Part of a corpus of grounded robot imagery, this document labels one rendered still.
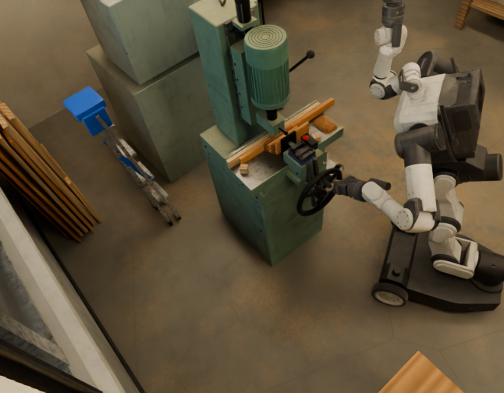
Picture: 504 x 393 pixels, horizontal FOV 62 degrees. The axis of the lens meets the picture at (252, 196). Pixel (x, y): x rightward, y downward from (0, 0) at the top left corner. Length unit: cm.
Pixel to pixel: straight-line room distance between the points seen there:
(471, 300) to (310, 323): 89
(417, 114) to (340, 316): 139
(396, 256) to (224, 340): 113
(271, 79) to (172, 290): 158
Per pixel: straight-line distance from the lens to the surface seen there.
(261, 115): 205
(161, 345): 270
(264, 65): 173
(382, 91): 207
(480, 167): 193
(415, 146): 158
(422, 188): 154
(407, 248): 267
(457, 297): 263
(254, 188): 198
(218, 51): 191
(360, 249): 283
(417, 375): 206
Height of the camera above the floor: 248
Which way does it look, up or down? 54 degrees down
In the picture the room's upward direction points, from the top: 10 degrees counter-clockwise
